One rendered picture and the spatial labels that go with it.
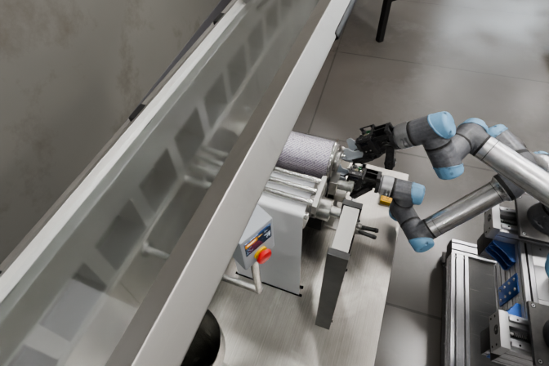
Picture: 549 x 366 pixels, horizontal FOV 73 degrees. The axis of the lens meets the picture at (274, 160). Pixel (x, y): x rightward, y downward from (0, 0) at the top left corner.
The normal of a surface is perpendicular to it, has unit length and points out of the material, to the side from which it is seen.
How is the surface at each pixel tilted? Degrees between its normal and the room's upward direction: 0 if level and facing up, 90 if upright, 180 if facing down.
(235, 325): 0
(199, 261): 51
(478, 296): 0
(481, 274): 0
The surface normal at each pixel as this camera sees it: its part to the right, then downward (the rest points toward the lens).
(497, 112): -0.04, -0.64
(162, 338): 0.71, -0.21
